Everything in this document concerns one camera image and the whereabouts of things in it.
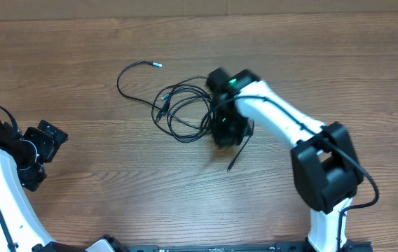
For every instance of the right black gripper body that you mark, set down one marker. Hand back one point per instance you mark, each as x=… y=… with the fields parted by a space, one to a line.
x=231 y=129

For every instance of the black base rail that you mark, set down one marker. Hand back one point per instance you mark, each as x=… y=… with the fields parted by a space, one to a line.
x=248 y=248

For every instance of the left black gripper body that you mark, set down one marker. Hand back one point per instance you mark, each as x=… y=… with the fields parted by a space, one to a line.
x=38 y=149

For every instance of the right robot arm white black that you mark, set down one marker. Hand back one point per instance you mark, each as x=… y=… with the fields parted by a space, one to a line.
x=323 y=158

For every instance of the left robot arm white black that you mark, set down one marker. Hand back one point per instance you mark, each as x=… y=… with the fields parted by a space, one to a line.
x=22 y=159

